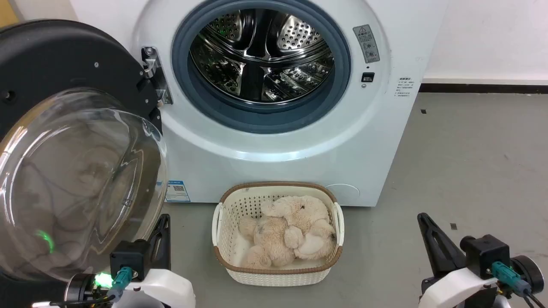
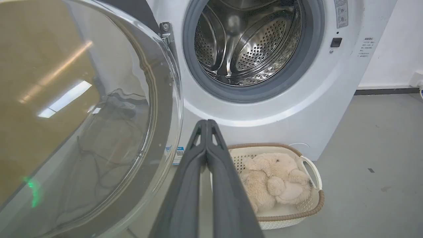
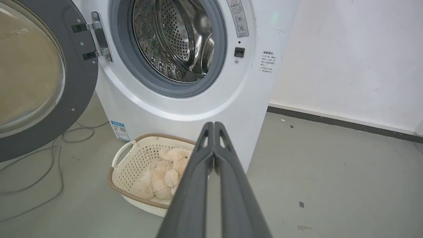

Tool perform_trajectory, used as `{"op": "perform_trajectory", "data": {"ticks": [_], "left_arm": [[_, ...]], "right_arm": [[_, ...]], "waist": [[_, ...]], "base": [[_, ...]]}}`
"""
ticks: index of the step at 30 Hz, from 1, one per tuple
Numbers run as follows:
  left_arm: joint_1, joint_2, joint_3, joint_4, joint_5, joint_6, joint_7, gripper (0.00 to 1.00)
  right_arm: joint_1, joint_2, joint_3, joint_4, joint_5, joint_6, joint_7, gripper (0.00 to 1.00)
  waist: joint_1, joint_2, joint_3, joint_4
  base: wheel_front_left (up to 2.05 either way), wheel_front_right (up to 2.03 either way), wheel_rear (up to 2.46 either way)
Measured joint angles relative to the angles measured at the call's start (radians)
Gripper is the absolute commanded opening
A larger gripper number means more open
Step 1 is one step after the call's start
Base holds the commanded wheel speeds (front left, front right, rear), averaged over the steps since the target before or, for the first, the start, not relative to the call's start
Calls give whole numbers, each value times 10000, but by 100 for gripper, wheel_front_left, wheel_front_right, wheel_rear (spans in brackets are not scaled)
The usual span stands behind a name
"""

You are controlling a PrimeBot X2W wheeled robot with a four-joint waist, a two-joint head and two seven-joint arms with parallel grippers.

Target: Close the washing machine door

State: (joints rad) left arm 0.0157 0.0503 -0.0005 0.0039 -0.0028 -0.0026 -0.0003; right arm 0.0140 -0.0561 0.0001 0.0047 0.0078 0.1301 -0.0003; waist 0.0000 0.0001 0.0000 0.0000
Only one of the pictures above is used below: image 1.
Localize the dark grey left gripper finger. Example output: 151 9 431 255
146 214 171 272

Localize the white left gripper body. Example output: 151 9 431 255
112 268 196 308

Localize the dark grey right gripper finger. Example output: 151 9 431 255
417 213 466 278

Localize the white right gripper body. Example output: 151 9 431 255
420 266 500 308

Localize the black round glass washer door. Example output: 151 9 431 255
0 19 168 296

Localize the white front-load washing machine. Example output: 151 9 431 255
70 0 449 207

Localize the metal door hinge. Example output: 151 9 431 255
141 46 174 106

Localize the blue white energy label sticker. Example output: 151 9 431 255
165 180 191 203

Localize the beige plush toy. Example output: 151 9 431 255
238 215 297 270

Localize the round white filter cover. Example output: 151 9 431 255
325 184 361 206

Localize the cream plastic laundry basket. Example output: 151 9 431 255
211 181 345 287

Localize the light cream plush toy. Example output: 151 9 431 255
261 195 337 260

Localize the small black text sticker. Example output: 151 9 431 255
395 77 413 98

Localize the stainless steel washer drum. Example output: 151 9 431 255
189 9 335 104

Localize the grey warning label sticker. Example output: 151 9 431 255
353 24 381 64

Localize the teal plug right gripper cable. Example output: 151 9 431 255
491 261 548 308

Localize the black wall baseboard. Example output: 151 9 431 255
419 83 548 94

